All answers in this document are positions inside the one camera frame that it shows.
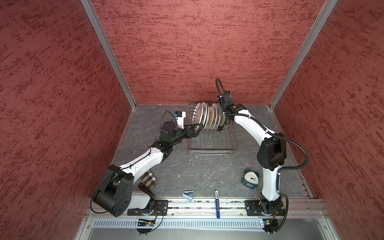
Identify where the metal wire dish rack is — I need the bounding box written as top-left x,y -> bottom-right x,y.
186,103 -> 238,156

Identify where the light blue clip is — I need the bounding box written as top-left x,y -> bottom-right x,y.
182,191 -> 194,202

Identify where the right small circuit board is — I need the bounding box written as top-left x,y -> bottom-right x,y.
263,219 -> 279,234

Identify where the left small circuit board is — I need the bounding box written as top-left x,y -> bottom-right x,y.
136,219 -> 157,235

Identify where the green alarm clock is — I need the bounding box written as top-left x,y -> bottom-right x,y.
241,168 -> 260,189

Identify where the white slotted cable duct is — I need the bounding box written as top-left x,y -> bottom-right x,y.
92,218 -> 264,232

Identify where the brown patterned plate in rack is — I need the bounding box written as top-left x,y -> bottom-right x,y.
207,105 -> 215,131

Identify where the aluminium front rail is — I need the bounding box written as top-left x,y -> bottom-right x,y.
85,197 -> 329,219

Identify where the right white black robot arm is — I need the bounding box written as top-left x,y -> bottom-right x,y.
220,104 -> 287,216

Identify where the small circuit board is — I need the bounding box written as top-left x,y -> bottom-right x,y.
136,219 -> 157,235
263,219 -> 279,234

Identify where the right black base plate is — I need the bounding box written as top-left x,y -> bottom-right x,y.
245,200 -> 286,217

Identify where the blue white striped plate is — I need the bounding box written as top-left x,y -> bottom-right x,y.
191,103 -> 202,124

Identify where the blue marker pen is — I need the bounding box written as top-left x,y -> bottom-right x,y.
215,190 -> 221,219

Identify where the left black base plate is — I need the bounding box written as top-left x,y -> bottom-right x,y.
127,200 -> 169,217

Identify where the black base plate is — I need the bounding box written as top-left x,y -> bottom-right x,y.
127,200 -> 169,217
245,200 -> 286,217

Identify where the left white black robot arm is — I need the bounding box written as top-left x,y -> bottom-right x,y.
90,121 -> 204,217

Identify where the right aluminium corner post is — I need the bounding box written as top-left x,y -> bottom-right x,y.
269,0 -> 338,111

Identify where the aluminium corner post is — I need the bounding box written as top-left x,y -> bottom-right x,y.
81,0 -> 137,110
269,0 -> 338,111

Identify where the left aluminium corner post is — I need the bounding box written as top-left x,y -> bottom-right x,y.
81,0 -> 137,110

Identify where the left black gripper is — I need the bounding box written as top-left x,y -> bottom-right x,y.
169,123 -> 204,145

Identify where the white watermelon pattern plate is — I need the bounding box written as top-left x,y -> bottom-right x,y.
200,102 -> 209,131

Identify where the white plate in rack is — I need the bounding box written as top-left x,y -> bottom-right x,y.
213,103 -> 220,131

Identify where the plaid fabric pouch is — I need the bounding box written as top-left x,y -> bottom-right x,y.
141,170 -> 158,189

